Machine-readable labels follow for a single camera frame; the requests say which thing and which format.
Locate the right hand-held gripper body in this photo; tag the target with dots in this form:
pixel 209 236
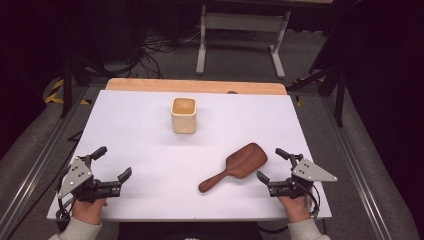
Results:
pixel 288 189

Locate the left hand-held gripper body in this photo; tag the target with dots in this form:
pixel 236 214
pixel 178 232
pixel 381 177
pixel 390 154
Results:
pixel 100 189

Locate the brown wooden hairbrush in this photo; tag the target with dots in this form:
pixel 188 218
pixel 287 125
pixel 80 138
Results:
pixel 241 163

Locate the square wooden cup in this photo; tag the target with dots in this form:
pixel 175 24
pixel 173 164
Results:
pixel 183 120

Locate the person's right hand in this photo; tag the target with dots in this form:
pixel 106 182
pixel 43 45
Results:
pixel 297 209

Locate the person's left hand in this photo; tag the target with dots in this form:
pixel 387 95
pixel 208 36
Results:
pixel 87 211

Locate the white table cover board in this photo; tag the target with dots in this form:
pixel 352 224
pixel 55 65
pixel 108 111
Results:
pixel 166 160

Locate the yellow black hazard tape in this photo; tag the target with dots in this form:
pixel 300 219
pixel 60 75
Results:
pixel 55 95

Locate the black metal stand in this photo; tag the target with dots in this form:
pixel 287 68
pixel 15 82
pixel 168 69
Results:
pixel 68 86

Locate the black tripod stand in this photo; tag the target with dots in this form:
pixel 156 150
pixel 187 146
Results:
pixel 338 90

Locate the aluminium rail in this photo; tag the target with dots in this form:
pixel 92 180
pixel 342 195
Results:
pixel 358 173
pixel 36 166

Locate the white metal desk frame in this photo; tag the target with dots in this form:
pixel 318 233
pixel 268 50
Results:
pixel 240 22

